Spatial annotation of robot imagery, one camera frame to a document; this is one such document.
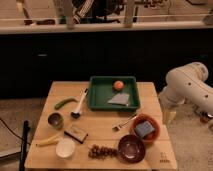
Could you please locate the white bowl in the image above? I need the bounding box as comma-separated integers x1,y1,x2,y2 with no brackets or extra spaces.
56,138,75,158

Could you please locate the small olive green cup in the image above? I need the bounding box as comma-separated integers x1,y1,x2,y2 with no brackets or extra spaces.
48,113,64,130

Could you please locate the black stand post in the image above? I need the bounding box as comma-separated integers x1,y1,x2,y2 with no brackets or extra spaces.
19,120,30,171

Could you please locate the orange ball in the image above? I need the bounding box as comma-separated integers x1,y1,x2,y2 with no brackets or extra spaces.
113,80,124,91

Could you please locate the blue grey sponge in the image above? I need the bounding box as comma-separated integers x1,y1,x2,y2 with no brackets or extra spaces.
134,121,155,138

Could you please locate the green cucumber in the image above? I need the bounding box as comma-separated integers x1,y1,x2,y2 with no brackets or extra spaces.
54,98,78,110

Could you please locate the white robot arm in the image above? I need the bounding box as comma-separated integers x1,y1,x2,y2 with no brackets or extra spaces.
158,62,213,125

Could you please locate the dark maroon bowl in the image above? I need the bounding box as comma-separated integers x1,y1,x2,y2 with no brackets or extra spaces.
118,135,146,163

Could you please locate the grey towel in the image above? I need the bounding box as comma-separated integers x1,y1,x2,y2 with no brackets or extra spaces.
107,93,129,106

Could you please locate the wooden folding table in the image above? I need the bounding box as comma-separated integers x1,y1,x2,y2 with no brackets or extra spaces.
25,82,177,171

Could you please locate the yellow banana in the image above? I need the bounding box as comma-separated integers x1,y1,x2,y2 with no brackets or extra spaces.
36,134,62,146

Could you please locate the orange bowl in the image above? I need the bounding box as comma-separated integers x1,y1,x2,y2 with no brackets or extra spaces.
130,114,160,144

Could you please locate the bunch of brown grapes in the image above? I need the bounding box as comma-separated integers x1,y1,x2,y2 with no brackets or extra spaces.
88,145,118,159

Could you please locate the green plastic tray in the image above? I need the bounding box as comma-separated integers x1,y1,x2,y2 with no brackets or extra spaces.
87,76,140,111

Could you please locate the brown rectangular block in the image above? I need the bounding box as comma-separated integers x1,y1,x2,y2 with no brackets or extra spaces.
64,125,88,143

